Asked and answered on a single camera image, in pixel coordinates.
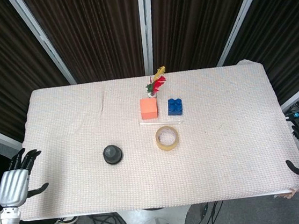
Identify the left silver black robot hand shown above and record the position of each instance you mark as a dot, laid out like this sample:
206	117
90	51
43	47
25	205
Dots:
13	187

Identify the black dice cup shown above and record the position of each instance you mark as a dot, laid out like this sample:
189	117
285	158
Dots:
111	152

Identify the beige waffle tablecloth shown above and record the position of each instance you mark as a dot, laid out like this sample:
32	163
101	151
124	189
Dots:
212	164

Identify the yellowish packing tape roll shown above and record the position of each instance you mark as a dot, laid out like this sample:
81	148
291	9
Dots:
159	143

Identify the blue building brick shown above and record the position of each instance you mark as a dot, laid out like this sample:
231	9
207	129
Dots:
174	107

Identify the orange foam cube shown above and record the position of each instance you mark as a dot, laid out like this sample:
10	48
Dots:
148	109

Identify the clear plastic tube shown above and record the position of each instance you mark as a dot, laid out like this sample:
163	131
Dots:
161	122

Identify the red yellow green feather shuttlecock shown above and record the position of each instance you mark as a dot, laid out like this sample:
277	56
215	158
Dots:
158	83

